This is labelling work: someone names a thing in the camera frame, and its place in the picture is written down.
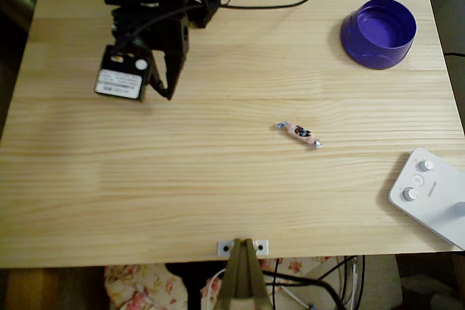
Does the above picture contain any pink candy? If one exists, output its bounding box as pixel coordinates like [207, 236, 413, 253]
[272, 120, 324, 150]

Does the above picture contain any purple bowl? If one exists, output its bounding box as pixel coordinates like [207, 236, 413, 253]
[339, 0, 418, 70]

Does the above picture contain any floral cloth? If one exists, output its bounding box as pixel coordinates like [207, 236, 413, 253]
[104, 256, 333, 310]

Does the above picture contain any white device with knobs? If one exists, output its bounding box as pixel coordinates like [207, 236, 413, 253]
[387, 147, 465, 252]

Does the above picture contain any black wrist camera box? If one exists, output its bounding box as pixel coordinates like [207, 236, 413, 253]
[93, 44, 152, 103]

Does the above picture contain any black camera cable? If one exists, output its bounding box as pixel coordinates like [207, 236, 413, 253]
[119, 0, 364, 49]

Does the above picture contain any white mounting bracket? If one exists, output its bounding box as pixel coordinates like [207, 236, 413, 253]
[217, 239, 270, 256]

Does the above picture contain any white cable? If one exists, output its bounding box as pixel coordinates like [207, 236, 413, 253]
[201, 268, 228, 303]

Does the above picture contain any olive camera stand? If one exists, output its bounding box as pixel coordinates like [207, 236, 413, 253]
[217, 237, 272, 310]

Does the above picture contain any thick black cable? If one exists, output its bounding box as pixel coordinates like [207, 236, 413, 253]
[262, 269, 348, 310]

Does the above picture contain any thin black cable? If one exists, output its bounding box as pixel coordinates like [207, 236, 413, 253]
[339, 255, 366, 310]

